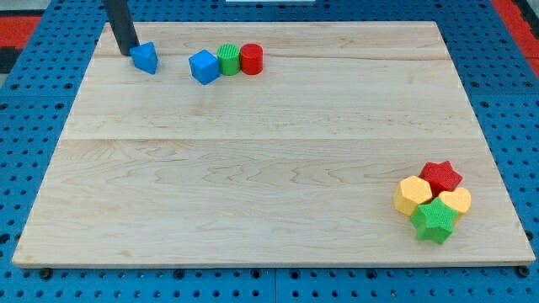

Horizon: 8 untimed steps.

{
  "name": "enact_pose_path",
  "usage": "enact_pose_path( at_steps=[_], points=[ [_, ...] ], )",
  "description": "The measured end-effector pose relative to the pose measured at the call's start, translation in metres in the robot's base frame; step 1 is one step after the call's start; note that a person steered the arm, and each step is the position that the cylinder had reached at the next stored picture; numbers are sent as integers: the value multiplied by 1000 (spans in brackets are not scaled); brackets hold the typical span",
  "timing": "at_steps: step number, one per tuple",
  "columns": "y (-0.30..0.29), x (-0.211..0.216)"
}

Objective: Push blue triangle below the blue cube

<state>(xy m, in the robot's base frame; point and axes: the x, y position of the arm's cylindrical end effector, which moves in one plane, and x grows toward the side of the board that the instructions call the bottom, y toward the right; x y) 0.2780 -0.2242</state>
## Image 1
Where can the red cylinder block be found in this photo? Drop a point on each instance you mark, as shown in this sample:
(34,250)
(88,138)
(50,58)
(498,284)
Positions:
(252,58)

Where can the light wooden board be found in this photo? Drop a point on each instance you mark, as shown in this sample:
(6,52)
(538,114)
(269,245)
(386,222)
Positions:
(294,167)

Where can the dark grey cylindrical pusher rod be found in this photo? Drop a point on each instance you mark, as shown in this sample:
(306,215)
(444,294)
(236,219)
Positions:
(121,23)

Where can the blue triangular prism block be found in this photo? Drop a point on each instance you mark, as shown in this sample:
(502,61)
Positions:
(144,57)

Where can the green star block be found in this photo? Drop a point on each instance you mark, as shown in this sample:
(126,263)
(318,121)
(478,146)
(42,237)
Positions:
(434,221)

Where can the green cylinder block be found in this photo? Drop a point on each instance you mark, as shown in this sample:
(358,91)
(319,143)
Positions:
(228,59)

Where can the blue cube block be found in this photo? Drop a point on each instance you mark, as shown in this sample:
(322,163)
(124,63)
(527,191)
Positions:
(204,67)

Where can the yellow heart block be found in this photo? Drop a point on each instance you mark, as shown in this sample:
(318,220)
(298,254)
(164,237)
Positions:
(460,200)

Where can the red star block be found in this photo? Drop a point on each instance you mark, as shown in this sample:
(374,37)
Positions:
(441,176)

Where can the yellow hexagon block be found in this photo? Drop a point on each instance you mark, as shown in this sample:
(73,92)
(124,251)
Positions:
(410,193)

